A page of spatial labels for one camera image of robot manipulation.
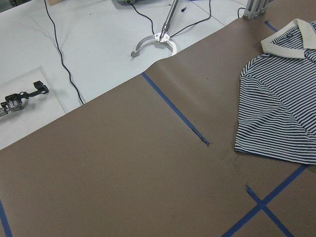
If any silver reacher grabber tool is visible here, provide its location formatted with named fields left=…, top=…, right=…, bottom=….
left=130, top=0, right=178, bottom=58

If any black reacher gripper tool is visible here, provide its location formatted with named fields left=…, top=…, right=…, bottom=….
left=0, top=80, right=49, bottom=117

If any aluminium frame post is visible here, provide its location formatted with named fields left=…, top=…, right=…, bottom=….
left=242, top=0, right=271, bottom=20

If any black cable on white table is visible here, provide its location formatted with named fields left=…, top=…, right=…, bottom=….
left=43, top=0, right=86, bottom=104

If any brown paper table cover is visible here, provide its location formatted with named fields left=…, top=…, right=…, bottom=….
left=0, top=0, right=316, bottom=237

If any navy white striped polo shirt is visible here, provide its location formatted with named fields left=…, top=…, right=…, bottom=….
left=235, top=19, right=316, bottom=164

